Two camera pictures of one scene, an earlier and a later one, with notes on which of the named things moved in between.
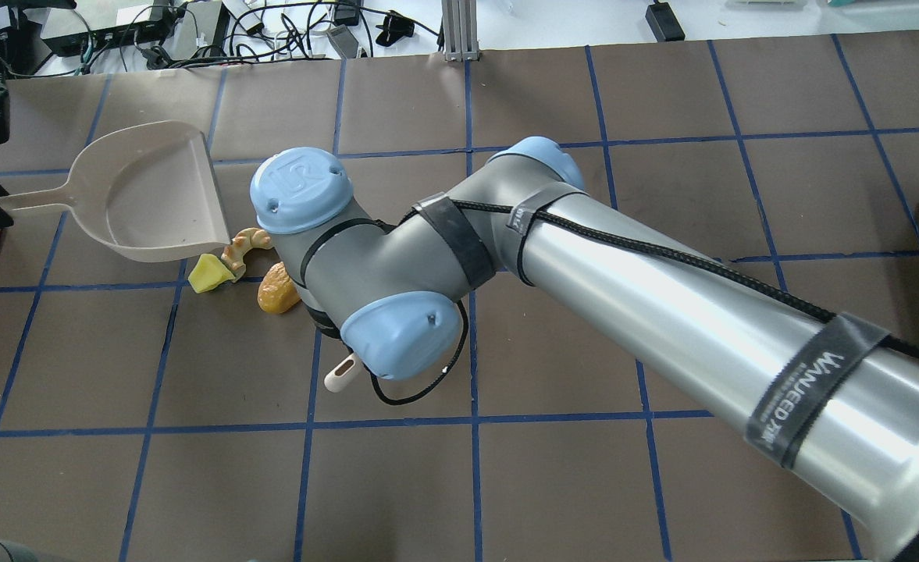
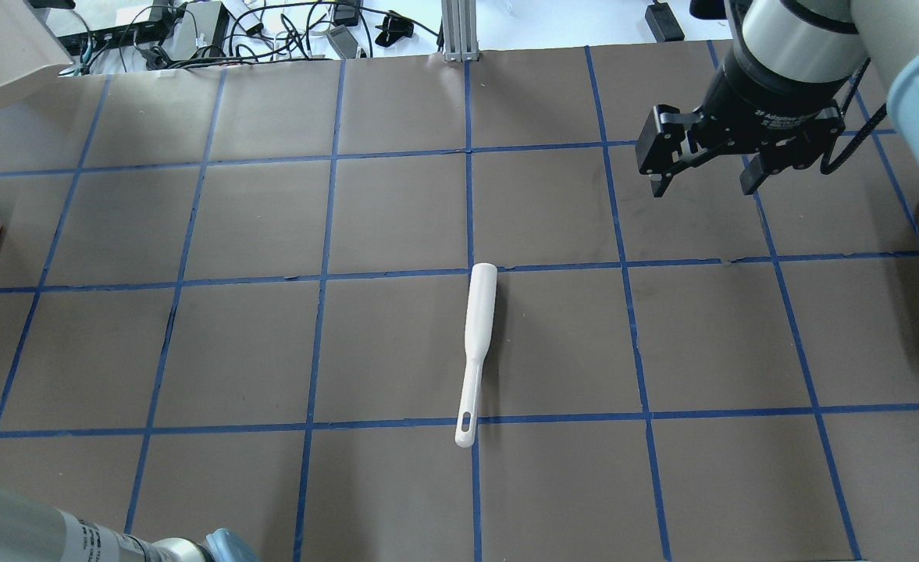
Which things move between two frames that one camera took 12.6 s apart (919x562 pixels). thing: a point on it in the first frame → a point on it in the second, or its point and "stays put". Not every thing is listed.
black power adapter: [664, 23] stays put
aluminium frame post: [460, 31] stays put
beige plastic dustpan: [147, 191] → [7, 53]
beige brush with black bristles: [343, 374] → [482, 293]
